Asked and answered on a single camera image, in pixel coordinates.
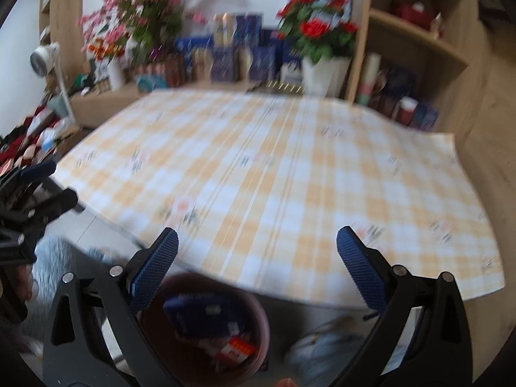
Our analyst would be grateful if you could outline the blue coffee box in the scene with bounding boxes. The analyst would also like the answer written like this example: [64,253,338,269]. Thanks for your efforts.
[163,292,238,322]

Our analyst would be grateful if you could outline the red cigarette pack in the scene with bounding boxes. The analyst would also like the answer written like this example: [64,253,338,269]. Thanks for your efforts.
[213,336,257,366]

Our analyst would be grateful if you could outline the dark red trash bin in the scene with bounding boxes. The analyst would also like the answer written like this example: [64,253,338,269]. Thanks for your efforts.
[140,273,270,386]

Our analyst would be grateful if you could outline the person's hand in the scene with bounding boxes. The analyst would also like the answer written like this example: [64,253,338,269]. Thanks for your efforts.
[1,264,33,324]

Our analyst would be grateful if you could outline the white desk fan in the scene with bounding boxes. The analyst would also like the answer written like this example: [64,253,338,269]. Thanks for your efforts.
[30,42,76,122]

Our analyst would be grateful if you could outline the small blue box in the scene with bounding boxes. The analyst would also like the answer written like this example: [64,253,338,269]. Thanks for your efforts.
[409,102,439,132]

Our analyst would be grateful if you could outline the orange flowers white vase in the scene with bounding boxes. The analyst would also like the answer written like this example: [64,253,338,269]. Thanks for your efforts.
[86,37,126,91]

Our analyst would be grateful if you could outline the red paper cup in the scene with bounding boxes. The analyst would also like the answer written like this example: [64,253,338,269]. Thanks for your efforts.
[396,96,419,126]

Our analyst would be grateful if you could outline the striped gift tin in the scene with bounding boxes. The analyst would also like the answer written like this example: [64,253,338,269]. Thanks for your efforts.
[134,57,184,93]

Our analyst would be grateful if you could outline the white flower pot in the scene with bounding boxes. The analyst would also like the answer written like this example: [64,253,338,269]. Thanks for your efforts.
[302,57,352,98]

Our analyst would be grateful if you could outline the gold chocolate tray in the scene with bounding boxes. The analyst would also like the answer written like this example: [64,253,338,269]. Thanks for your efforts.
[254,80,303,96]

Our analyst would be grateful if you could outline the stacked pastel cups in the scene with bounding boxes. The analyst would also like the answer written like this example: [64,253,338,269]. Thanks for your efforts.
[356,53,381,106]

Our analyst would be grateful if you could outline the pink blossom flower arrangement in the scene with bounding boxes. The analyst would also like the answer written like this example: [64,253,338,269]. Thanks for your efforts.
[78,0,207,64]

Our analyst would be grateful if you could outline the wooden shelf unit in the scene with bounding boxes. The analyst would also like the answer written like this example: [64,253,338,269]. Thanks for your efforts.
[346,0,516,178]

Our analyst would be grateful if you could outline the blue gold box lower left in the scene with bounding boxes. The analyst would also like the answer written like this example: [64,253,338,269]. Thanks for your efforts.
[193,46,239,82]

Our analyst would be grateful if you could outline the blue gold box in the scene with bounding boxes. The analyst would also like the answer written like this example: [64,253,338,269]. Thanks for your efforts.
[239,45,276,82]
[193,46,239,82]
[213,12,263,47]

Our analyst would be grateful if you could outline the blue white carton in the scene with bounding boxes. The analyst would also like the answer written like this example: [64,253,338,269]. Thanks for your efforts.
[262,28,303,86]

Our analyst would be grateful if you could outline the blue gold box lower right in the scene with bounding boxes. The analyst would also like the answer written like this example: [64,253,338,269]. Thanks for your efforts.
[239,45,276,82]

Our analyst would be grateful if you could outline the red rose bouquet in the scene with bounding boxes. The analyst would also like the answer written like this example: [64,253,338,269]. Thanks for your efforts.
[276,0,359,65]

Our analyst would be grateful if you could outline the small glass bottle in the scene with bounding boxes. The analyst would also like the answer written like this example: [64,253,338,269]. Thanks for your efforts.
[430,12,443,39]

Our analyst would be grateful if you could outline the red basket on shelf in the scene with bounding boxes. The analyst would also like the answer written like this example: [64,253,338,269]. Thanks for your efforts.
[388,0,438,32]

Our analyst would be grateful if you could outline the blue gold box top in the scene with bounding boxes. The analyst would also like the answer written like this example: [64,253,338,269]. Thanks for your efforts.
[213,12,263,47]

